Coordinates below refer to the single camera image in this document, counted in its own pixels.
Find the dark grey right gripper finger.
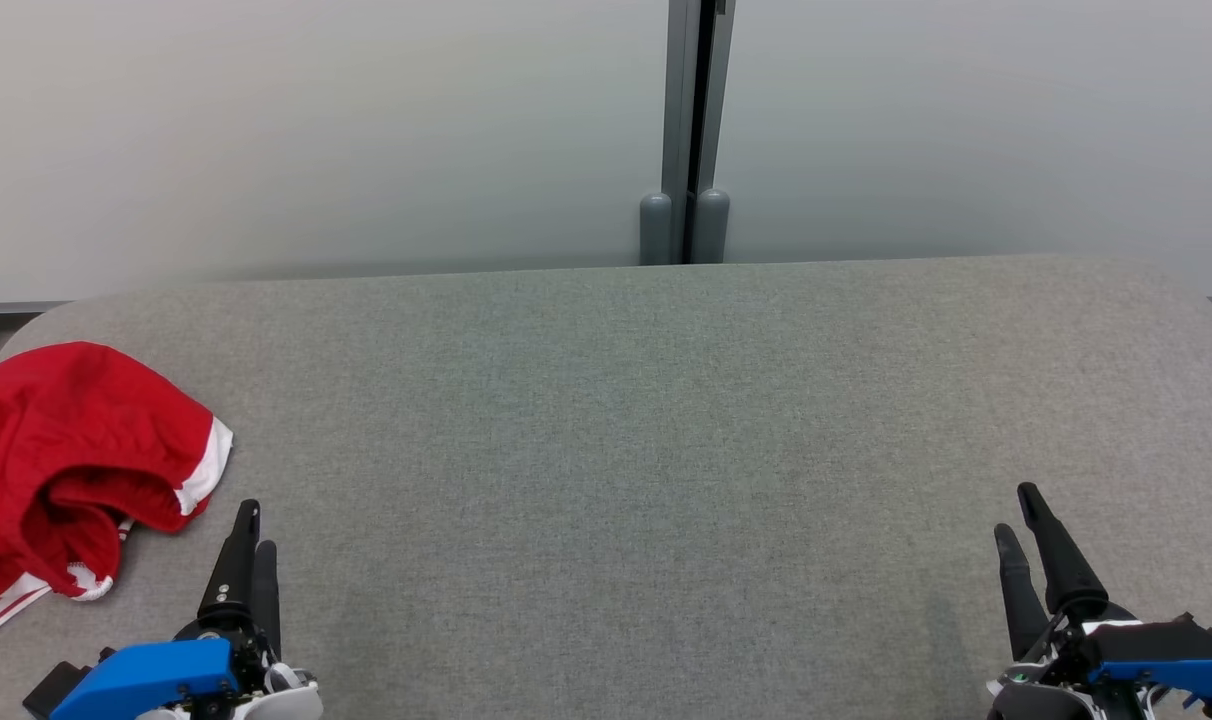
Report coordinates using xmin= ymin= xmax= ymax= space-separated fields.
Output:
xmin=1016 ymin=483 xmax=1110 ymax=620
xmin=994 ymin=523 xmax=1053 ymax=662

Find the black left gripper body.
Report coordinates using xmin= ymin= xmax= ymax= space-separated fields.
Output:
xmin=173 ymin=612 xmax=285 ymax=697

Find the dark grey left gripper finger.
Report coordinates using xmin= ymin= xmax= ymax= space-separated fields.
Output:
xmin=250 ymin=541 xmax=283 ymax=657
xmin=198 ymin=500 xmax=263 ymax=623

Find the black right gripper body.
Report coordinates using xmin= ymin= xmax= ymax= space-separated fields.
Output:
xmin=986 ymin=608 xmax=1139 ymax=720

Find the red shorts white trim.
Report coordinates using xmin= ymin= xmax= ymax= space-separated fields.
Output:
xmin=0 ymin=341 xmax=235 ymax=541

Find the grey cylinder post foot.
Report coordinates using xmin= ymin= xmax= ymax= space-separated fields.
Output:
xmin=693 ymin=188 xmax=732 ymax=265
xmin=639 ymin=192 xmax=674 ymax=267

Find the grey vertical wall post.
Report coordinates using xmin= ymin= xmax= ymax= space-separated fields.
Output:
xmin=662 ymin=0 xmax=738 ymax=266

